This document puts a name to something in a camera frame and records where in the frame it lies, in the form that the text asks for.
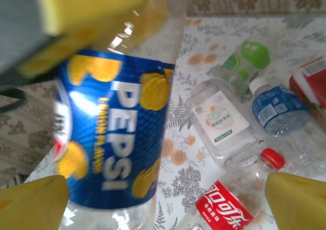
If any blue Pepsi label bottle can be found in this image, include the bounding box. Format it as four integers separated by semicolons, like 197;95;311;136
52;0;188;230

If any red label cola bottle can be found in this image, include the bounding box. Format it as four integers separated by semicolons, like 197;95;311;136
174;147;286;230

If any large blue label water bottle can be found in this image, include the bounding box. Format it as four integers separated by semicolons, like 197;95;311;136
248;76;326;172

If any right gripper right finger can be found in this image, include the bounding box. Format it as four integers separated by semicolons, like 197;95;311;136
266;172;326;230

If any green label plastic bottle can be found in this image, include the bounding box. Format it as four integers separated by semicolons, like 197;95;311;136
219;39;271;94

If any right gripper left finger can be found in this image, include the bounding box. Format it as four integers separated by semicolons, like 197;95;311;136
0;175;70;230

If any square white label bottle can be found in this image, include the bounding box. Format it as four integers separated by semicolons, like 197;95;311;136
184;79;267;168

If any floral patterned table cover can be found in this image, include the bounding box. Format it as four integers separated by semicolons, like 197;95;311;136
25;15;326;230

